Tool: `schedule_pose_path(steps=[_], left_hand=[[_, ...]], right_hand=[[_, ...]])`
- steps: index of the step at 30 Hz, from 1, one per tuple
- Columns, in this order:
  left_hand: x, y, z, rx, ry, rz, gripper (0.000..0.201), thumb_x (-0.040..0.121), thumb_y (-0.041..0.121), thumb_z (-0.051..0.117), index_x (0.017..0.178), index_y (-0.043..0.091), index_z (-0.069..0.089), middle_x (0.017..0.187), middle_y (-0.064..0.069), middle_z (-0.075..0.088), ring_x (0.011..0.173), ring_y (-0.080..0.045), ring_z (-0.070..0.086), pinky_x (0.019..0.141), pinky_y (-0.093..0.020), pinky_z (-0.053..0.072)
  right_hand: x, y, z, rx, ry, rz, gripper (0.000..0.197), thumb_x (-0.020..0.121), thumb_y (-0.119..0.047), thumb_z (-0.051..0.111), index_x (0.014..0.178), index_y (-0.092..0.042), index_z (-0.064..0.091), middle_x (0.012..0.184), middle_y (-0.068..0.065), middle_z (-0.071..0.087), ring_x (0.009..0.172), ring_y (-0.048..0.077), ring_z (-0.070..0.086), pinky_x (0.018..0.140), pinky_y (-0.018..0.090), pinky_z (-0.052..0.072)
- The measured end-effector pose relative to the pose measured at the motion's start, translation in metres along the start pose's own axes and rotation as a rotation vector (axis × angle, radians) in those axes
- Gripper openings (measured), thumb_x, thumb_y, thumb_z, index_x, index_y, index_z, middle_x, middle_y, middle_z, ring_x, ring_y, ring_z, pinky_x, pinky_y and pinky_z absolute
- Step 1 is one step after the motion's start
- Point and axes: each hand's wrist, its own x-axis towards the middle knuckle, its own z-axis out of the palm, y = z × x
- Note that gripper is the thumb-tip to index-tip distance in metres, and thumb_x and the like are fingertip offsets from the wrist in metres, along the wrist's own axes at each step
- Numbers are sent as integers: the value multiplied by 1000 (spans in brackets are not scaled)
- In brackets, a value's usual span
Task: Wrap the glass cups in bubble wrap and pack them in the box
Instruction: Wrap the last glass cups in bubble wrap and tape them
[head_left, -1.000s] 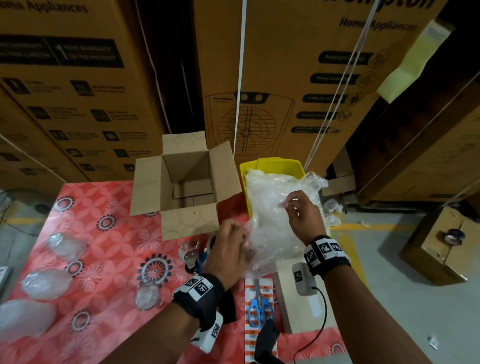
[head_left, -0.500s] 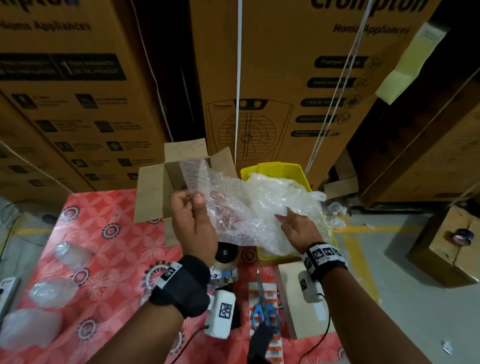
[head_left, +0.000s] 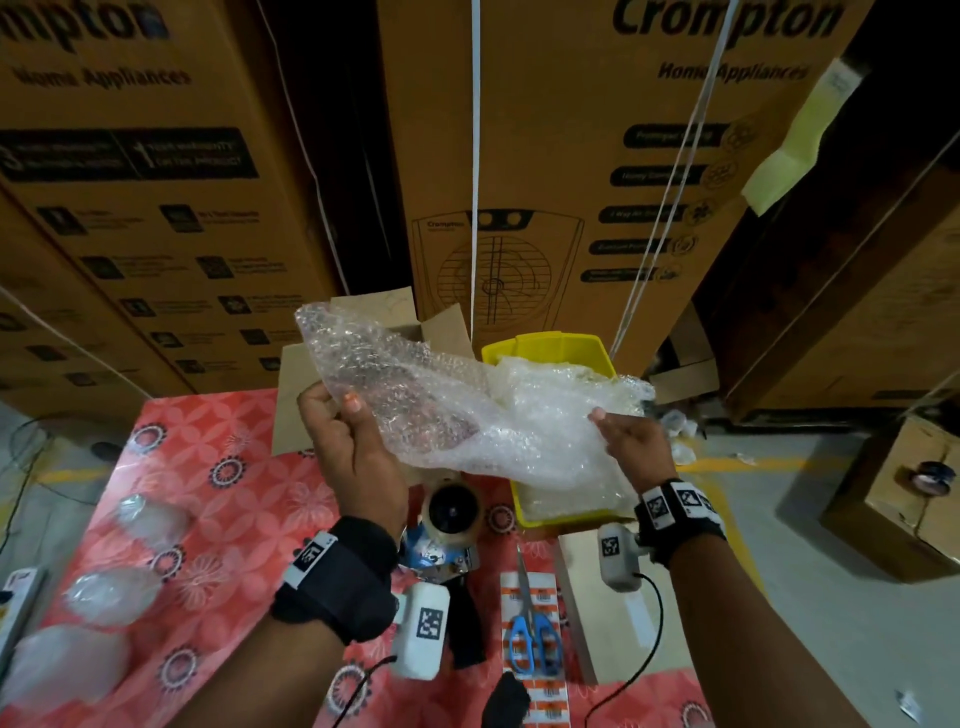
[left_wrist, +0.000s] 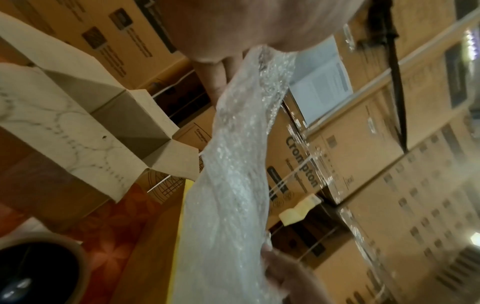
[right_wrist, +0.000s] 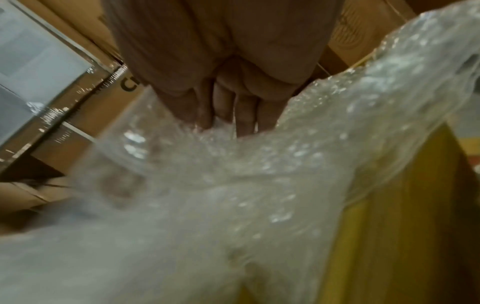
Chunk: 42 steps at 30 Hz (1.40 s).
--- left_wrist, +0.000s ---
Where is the stack of Crompton cartons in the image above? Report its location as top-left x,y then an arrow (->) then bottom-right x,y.
22,0 -> 480,304

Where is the person's right hand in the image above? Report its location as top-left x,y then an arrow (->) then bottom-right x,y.
261,246 -> 333,304

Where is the person's left hand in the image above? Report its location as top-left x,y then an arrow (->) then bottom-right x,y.
153,0 -> 369,103

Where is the orange floral tablecloth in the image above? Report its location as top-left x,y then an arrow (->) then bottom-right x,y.
0,184 -> 185,304

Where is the tape dispenser with tape roll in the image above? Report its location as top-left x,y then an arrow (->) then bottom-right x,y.
0,230 -> 93,304

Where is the small cardboard box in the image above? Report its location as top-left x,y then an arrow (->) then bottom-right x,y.
0,12 -> 203,204

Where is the white paper document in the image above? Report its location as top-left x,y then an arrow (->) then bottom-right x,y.
288,35 -> 354,127

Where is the pale yellow paper slip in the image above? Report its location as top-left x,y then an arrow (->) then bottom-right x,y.
279,193 -> 324,227

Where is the yellow plastic bin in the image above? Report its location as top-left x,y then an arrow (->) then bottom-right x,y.
108,178 -> 198,304

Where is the bubble wrap sheet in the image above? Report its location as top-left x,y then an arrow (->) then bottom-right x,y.
168,44 -> 301,304

